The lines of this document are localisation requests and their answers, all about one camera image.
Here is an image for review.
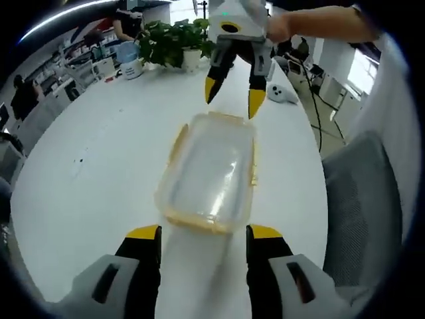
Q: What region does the black cable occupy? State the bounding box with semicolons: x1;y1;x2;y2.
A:
298;36;348;154

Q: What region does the white plant pot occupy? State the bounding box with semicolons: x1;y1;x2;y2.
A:
181;48;203;72

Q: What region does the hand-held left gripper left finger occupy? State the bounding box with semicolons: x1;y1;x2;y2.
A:
58;225;163;319

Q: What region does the long curved ceiling light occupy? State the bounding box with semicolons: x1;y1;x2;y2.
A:
18;0;110;43

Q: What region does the clear box with plastic buckles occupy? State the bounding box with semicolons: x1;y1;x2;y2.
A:
154;111;260;235

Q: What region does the white handheld controller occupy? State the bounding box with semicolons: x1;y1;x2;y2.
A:
267;82;299;106

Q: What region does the green potted plant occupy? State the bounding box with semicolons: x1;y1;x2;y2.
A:
137;18;216;69

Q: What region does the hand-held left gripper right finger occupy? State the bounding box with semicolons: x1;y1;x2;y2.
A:
245;224;353;319

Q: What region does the grey mesh office chair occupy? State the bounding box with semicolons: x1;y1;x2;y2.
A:
321;131;404;286

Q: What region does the white jug with blue top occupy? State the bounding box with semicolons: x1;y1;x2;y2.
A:
114;41;147;80

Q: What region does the person's right hand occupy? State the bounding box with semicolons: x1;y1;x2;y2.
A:
267;11;300;42

